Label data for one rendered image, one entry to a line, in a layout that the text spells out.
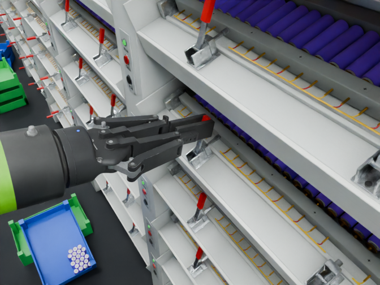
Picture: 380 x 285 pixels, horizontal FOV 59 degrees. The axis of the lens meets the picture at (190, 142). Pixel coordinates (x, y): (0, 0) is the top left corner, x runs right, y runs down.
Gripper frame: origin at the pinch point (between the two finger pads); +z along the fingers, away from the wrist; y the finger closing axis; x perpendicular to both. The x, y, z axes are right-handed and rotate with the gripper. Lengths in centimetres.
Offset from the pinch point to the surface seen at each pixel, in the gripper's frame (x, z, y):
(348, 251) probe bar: -2.8, 6.1, 26.5
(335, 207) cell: -1.3, 9.1, 21.6
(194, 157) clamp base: -7.0, 2.6, -0.7
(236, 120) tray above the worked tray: 7.4, -0.8, 9.5
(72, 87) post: -35, 8, -86
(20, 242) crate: -102, -21, -76
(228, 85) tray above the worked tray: 11.0, -1.0, 7.0
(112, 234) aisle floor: -96, 14, -58
